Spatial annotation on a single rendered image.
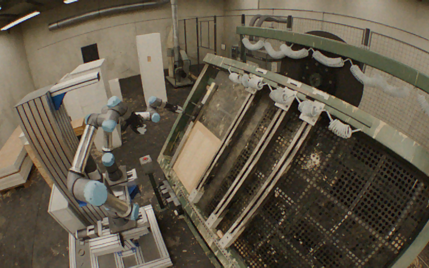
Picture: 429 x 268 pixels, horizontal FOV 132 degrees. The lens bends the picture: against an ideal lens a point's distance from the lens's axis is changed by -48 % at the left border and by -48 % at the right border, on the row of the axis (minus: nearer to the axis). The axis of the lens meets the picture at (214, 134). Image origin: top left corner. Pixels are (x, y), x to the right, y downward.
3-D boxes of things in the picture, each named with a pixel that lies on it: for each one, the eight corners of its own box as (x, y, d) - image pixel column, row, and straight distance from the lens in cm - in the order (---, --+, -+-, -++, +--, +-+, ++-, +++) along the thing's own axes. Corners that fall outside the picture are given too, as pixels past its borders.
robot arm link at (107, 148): (102, 164, 184) (101, 109, 157) (101, 155, 196) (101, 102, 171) (115, 163, 184) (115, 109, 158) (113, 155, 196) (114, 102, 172)
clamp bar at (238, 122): (192, 197, 168) (170, 196, 154) (264, 74, 145) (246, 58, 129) (198, 204, 162) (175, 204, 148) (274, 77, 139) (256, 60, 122)
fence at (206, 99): (172, 165, 199) (168, 165, 197) (215, 83, 178) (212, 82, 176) (173, 168, 196) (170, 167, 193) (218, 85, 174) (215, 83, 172)
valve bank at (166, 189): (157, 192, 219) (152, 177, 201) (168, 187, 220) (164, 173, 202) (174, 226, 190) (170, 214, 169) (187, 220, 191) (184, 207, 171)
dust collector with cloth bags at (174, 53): (165, 80, 783) (161, 26, 751) (181, 77, 799) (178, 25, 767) (174, 90, 656) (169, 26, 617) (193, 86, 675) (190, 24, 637)
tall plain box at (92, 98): (99, 133, 494) (79, 65, 443) (121, 126, 485) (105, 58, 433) (98, 154, 418) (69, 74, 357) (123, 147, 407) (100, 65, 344)
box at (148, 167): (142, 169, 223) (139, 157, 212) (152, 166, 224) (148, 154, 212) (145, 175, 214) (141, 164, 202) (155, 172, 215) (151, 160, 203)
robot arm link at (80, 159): (71, 196, 116) (96, 118, 124) (84, 201, 108) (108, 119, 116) (57, 191, 108) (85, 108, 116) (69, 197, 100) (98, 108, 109)
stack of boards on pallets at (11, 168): (29, 139, 702) (20, 121, 684) (53, 130, 649) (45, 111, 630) (1, 195, 536) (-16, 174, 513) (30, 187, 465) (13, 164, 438)
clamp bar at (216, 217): (209, 220, 154) (186, 223, 138) (295, 85, 129) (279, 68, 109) (216, 229, 150) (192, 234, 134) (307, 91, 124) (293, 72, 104)
